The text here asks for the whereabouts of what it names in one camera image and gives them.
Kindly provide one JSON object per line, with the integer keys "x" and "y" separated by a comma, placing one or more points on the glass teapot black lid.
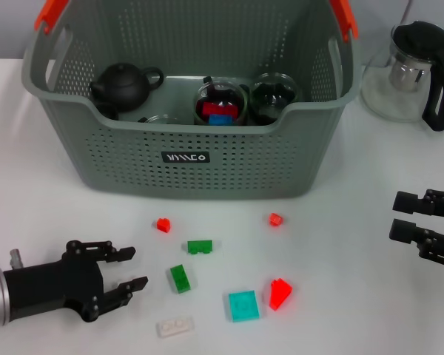
{"x": 407, "y": 74}

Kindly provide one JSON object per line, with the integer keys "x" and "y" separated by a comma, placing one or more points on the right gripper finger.
{"x": 405, "y": 202}
{"x": 403, "y": 230}

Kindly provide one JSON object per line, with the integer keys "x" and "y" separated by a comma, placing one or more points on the grey perforated storage bin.
{"x": 207, "y": 174}

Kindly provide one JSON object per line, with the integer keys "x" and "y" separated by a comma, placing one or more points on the blue square plate brick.
{"x": 220, "y": 120}

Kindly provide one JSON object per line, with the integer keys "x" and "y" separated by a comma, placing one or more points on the glass teacup black insert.
{"x": 163, "y": 120}
{"x": 222, "y": 92}
{"x": 274, "y": 96}

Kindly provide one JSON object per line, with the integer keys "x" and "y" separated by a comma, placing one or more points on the small orange-red stud brick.
{"x": 163, "y": 225}

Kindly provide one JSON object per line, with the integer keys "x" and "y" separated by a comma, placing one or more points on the small orange-red rounded brick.
{"x": 275, "y": 220}

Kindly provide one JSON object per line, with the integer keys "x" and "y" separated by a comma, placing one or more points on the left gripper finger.
{"x": 137, "y": 284}
{"x": 126, "y": 253}

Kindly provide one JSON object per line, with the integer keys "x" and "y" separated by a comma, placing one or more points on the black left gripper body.
{"x": 52, "y": 284}

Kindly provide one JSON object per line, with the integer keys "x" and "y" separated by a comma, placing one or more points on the green long brick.
{"x": 180, "y": 279}

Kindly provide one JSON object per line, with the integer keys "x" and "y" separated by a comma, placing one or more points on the orange-red slope brick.
{"x": 280, "y": 294}

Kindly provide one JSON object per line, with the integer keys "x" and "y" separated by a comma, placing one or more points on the black clay teapot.
{"x": 122, "y": 87}

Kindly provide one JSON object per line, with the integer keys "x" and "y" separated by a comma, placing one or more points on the green notched brick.
{"x": 200, "y": 247}

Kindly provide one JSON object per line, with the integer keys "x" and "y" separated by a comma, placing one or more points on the teal square plate brick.
{"x": 243, "y": 306}

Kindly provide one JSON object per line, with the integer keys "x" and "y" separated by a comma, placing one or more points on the small black clay cup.
{"x": 107, "y": 111}

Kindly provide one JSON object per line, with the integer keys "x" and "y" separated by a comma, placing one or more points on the white plate brick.
{"x": 174, "y": 327}

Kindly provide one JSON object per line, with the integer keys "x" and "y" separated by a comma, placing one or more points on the dark red arch brick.
{"x": 214, "y": 109}

